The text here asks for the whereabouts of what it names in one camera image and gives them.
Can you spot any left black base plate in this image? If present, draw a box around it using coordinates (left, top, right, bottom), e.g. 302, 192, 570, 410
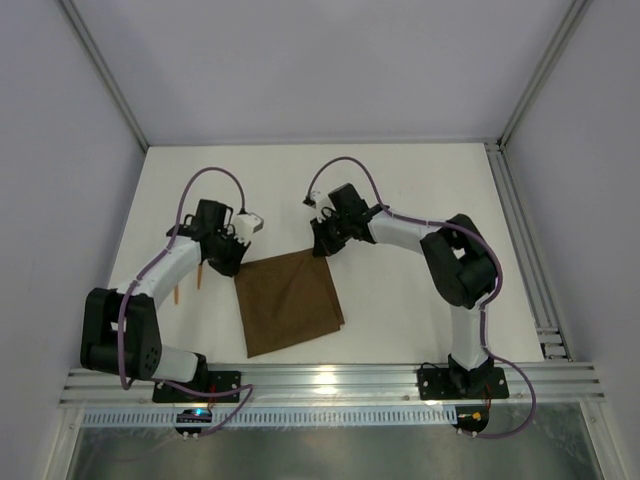
152, 370, 241, 404

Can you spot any left black connector board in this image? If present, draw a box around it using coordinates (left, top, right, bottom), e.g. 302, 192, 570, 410
174, 407, 212, 440

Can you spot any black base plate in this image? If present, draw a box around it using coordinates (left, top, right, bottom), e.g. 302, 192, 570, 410
416, 363, 510, 400
152, 370, 241, 404

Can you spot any black connector board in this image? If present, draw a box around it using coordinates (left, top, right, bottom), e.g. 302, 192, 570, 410
453, 405, 490, 437
174, 407, 212, 440

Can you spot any slotted cable duct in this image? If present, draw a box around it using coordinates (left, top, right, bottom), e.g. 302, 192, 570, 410
82, 404, 455, 428

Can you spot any right corner aluminium post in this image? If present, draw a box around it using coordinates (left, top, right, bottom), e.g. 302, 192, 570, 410
497, 0, 592, 150

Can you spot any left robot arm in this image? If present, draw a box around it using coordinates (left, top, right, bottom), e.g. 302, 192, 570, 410
80, 200, 264, 384

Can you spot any corner aluminium post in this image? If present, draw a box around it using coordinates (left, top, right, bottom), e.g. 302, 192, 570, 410
55, 0, 150, 153
497, 0, 592, 150

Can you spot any right black connector board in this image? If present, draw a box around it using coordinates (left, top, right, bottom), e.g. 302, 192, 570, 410
453, 405, 490, 437

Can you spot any aluminium rail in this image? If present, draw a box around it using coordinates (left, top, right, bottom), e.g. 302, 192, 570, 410
484, 143, 573, 362
59, 362, 605, 407

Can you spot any front aluminium rail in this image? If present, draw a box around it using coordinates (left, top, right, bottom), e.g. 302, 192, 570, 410
59, 362, 605, 407

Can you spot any brown cloth napkin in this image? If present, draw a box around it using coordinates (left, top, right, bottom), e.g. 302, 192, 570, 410
234, 250, 345, 358

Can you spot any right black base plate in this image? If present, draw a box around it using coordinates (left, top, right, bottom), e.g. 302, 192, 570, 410
416, 363, 510, 400

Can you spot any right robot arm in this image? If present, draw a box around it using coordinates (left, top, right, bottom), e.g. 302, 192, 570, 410
304, 183, 499, 396

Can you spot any right side aluminium rail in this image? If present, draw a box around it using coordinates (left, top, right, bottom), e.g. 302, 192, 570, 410
484, 143, 573, 362

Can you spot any left corner aluminium post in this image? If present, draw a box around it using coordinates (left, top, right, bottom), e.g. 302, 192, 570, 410
55, 0, 150, 153

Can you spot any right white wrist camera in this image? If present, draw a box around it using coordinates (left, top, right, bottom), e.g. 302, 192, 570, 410
303, 190, 333, 211

